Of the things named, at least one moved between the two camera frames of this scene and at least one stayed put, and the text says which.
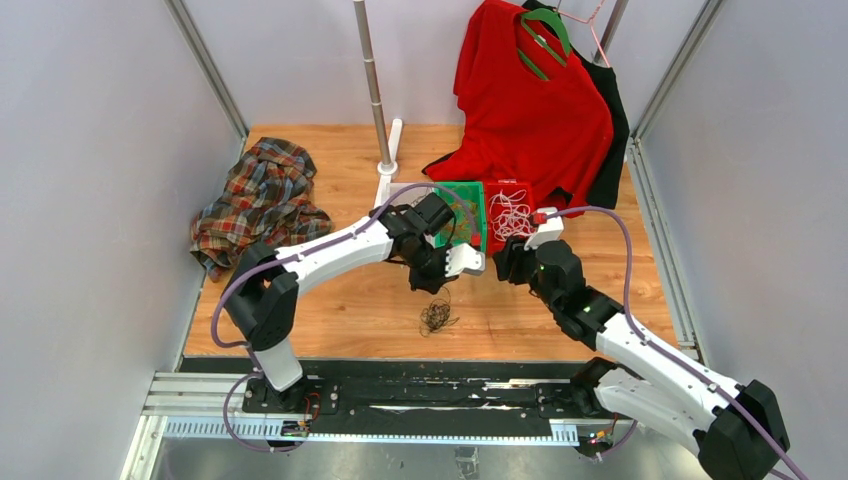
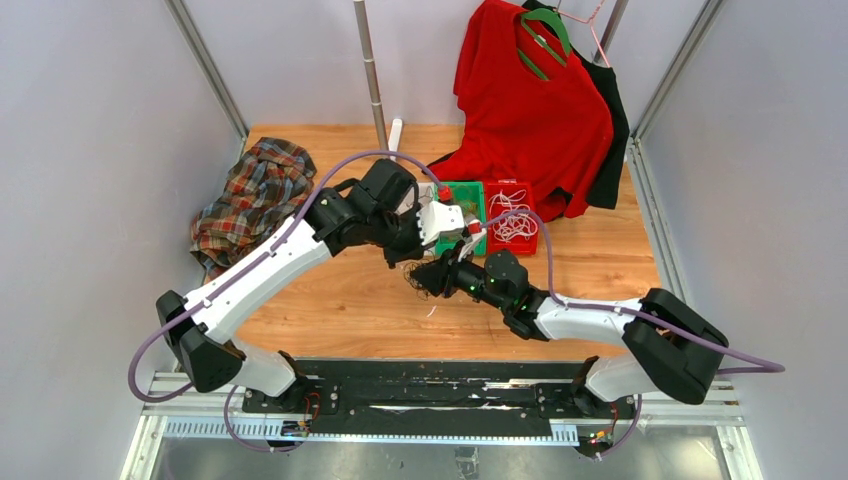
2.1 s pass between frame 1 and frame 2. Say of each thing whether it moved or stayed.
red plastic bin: stayed
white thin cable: stayed
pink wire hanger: stayed
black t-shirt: stayed
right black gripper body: moved
